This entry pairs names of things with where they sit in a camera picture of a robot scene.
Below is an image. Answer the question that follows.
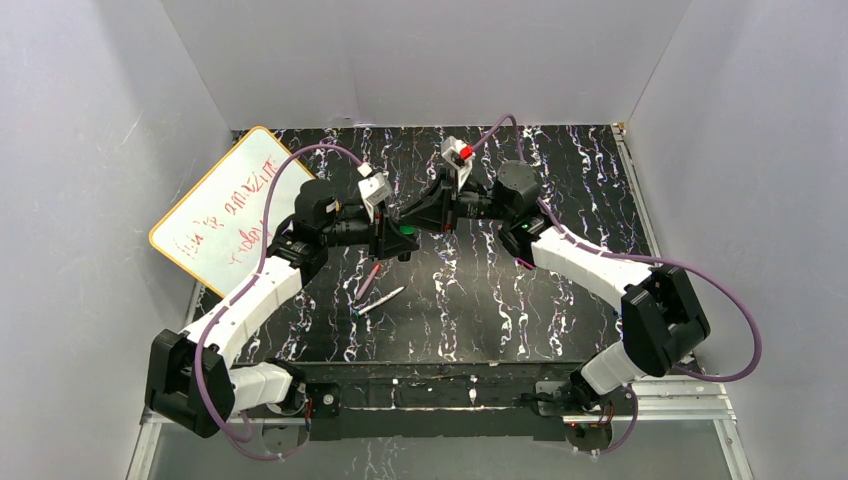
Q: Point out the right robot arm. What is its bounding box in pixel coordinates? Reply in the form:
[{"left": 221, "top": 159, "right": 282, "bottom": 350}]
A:
[{"left": 400, "top": 161, "right": 711, "bottom": 410}]

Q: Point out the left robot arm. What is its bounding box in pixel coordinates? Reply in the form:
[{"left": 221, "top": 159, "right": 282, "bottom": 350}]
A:
[{"left": 144, "top": 173, "right": 419, "bottom": 438}]

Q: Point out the pink pen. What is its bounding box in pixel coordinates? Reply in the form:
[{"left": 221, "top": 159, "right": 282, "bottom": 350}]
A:
[{"left": 354, "top": 263, "right": 382, "bottom": 300}]

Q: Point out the silver pen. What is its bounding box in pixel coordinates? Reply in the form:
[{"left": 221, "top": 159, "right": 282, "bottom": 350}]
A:
[{"left": 356, "top": 286, "right": 406, "bottom": 317}]

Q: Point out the magenta pen cap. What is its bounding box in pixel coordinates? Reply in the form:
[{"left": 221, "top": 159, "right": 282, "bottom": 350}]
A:
[{"left": 515, "top": 258, "right": 535, "bottom": 270}]

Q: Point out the yellow framed whiteboard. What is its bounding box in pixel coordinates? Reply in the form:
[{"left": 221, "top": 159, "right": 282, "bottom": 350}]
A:
[{"left": 149, "top": 126, "right": 290, "bottom": 297}]

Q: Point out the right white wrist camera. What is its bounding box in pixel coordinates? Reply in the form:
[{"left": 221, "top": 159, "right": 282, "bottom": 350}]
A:
[{"left": 440, "top": 136, "right": 475, "bottom": 191}]

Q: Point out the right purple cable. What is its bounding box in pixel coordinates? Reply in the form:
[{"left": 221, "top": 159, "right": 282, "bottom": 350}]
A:
[{"left": 470, "top": 113, "right": 763, "bottom": 458}]

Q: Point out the purple cable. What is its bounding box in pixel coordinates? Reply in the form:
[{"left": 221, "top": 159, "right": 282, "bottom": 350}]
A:
[
  {"left": 193, "top": 143, "right": 366, "bottom": 462},
  {"left": 470, "top": 113, "right": 763, "bottom": 458}
]

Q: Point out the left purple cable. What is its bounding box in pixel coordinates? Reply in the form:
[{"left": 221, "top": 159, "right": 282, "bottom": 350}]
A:
[{"left": 193, "top": 143, "right": 366, "bottom": 462}]

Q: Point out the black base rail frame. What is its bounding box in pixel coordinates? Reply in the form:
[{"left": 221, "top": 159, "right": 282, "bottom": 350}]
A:
[{"left": 225, "top": 357, "right": 730, "bottom": 444}]

